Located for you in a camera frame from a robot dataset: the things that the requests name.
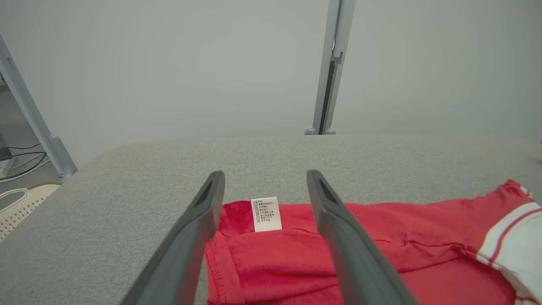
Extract black floor cables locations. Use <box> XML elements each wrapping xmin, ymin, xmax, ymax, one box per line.
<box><xmin>0</xmin><ymin>143</ymin><xmax>48</xmax><ymax>183</ymax></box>

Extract cream perforated laundry basket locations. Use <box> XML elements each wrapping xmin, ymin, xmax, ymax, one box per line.
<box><xmin>0</xmin><ymin>182</ymin><xmax>63</xmax><ymax>242</ymax></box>

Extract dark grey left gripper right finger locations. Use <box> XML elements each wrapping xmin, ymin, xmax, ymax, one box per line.
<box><xmin>306</xmin><ymin>169</ymin><xmax>420</xmax><ymax>305</ymax></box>

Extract red and white shirt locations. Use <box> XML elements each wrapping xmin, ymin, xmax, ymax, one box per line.
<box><xmin>206</xmin><ymin>179</ymin><xmax>542</xmax><ymax>305</ymax></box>

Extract slanted grey partition post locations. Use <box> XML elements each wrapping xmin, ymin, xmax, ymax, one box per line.
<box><xmin>0</xmin><ymin>33</ymin><xmax>78</xmax><ymax>179</ymax></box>

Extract grey metal partition post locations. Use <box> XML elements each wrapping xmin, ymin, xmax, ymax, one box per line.
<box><xmin>311</xmin><ymin>0</ymin><xmax>357</xmax><ymax>135</ymax></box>

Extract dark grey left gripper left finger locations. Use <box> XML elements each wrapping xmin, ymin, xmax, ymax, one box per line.
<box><xmin>120</xmin><ymin>170</ymin><xmax>226</xmax><ymax>305</ymax></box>

